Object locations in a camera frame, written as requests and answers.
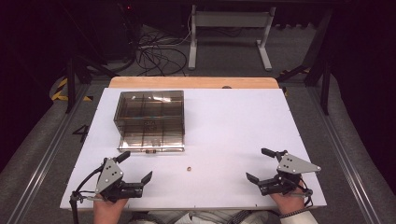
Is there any person's light clothing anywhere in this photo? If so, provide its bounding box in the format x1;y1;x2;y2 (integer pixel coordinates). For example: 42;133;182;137
128;209;319;224

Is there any person's left hand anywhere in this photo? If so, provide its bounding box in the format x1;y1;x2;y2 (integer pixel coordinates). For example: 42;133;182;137
92;194;129;224

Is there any black metal stand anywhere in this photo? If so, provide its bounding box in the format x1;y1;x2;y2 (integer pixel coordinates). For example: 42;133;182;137
276;6;333;117
63;50;121;115

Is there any white metal stand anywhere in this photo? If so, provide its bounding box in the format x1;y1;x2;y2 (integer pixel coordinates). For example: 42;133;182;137
188;4;277;72

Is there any tangle of floor cables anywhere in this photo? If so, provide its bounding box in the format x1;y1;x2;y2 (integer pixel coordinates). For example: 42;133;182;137
134;12;192;77

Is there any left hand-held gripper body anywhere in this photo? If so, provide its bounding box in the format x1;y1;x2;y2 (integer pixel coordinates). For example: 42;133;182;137
94;157;145;203

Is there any wooden table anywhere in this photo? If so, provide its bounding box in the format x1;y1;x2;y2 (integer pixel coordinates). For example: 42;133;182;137
107;76;280;90

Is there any white board sheet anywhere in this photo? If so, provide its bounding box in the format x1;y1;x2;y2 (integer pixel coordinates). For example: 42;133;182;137
59;87;328;211

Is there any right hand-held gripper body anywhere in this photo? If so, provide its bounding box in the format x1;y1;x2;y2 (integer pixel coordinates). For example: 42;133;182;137
257;153;322;197

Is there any aluminium floor rail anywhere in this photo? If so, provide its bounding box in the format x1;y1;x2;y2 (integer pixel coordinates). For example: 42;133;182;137
306;87;386;224
6;83;94;224

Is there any person's right hand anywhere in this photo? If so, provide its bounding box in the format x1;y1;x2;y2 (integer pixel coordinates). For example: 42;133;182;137
269;183;308;216

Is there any transparent brown drawer box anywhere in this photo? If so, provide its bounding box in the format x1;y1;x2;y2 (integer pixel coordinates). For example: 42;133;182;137
113;90;186;154

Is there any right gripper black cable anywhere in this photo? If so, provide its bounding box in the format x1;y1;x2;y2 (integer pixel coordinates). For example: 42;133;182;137
292;178;314;209

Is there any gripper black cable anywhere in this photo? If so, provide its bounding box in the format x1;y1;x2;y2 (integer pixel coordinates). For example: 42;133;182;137
292;178;314;209
68;164;106;224

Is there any black equipment cabinet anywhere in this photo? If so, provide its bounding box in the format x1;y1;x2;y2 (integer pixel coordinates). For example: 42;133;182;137
101;0;142;64

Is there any beaded wrist bracelet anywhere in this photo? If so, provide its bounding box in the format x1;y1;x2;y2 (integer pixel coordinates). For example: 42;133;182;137
278;207;309;219

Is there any yellow black hazard tape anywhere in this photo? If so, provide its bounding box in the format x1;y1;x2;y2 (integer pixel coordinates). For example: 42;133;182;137
49;77;94;103

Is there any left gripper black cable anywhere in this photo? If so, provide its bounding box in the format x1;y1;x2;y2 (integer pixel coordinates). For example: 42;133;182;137
68;164;106;224

